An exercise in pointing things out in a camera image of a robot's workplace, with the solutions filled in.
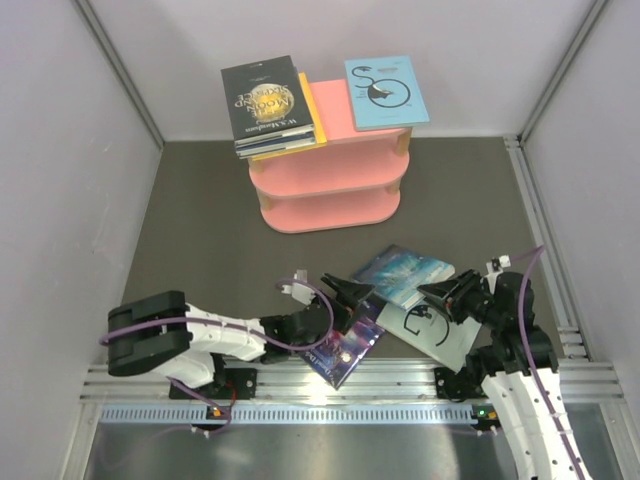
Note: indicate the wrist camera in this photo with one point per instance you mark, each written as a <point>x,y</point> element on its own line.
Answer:
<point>298,287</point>
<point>496,265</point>

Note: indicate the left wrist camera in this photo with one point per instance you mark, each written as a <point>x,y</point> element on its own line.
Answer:
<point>298,287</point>

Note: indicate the light blue cat book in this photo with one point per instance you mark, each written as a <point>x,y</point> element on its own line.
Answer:
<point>384,93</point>

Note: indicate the navy blue book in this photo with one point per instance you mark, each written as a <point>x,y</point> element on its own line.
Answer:
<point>294,138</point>

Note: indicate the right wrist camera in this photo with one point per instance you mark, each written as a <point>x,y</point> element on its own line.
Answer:
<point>496,265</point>

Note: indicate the black mounting plate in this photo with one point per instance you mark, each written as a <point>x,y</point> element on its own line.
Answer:
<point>456,387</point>
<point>238,383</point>

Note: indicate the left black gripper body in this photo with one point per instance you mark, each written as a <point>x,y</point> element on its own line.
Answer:
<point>341,315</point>

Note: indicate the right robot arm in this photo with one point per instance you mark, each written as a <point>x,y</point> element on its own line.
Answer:
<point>517,373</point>

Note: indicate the black moon cover book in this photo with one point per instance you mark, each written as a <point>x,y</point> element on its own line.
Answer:
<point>265,100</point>

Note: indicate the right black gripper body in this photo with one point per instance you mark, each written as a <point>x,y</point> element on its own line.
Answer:
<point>473,300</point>

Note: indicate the purple Robinson Crusoe book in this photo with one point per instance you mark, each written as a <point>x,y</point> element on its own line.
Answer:
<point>340,354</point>

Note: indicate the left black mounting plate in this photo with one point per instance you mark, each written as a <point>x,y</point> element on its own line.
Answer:
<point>238,383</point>

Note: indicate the yellow book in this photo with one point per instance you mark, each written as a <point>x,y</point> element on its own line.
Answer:
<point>320,137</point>

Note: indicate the grey white book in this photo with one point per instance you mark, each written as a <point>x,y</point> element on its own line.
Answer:
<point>426,330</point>

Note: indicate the pink three-tier shelf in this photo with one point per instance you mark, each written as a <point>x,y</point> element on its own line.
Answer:
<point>354,180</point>

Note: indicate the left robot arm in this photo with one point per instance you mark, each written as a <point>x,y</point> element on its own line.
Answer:
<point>166,335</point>

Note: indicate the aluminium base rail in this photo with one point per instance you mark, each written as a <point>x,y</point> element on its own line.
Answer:
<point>379,391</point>

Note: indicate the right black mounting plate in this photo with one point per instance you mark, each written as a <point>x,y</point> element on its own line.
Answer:
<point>456,387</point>

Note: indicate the teal ocean cover book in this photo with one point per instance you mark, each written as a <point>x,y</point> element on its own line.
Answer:
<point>397,272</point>

